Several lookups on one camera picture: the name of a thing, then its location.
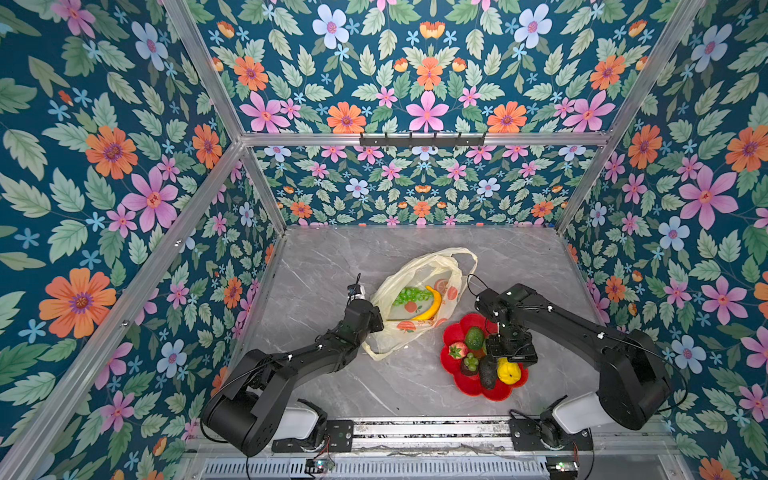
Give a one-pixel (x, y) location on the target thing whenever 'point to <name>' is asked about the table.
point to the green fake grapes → (412, 295)
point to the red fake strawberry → (458, 350)
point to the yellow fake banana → (437, 301)
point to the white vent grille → (382, 468)
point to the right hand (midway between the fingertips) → (504, 365)
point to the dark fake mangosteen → (470, 364)
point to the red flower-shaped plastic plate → (472, 385)
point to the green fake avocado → (474, 338)
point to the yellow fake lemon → (508, 372)
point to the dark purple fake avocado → (488, 371)
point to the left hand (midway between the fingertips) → (381, 302)
